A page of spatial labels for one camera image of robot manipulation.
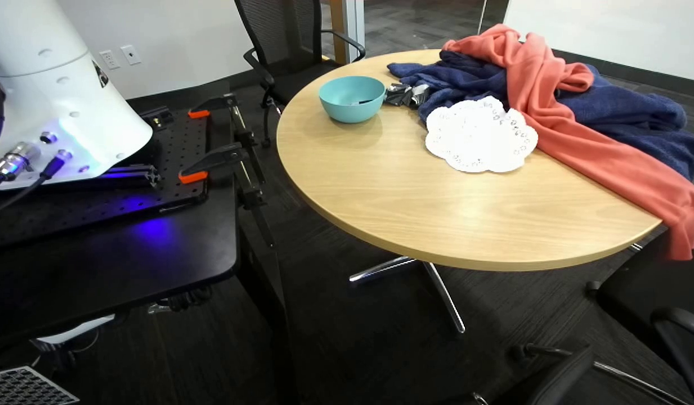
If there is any light blue bowl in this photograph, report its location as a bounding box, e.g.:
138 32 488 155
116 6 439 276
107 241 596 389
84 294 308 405
319 76 387 124

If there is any crumpled silver foil wrapper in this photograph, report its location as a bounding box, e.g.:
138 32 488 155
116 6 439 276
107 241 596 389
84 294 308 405
384 83 431 107

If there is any black clamp with orange pad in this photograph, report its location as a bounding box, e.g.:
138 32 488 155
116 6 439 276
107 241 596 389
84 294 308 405
178 142 276 248
188 93 247 131

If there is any white paper doily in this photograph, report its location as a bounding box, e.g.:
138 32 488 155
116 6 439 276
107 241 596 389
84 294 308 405
425 96 539 174

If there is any black mesh office chair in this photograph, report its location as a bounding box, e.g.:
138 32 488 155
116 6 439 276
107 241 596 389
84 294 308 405
234 0 366 149

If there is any coral pink cloth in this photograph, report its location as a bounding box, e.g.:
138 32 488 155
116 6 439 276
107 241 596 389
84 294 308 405
442 24 694 262

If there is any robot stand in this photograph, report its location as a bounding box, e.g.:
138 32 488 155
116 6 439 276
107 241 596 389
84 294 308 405
0 107 295 405

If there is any dark blue towel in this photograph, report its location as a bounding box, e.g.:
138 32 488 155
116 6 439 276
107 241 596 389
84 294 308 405
387 50 694 181

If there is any black and white checkered board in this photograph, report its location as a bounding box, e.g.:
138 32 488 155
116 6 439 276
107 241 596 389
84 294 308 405
0 366 80 405

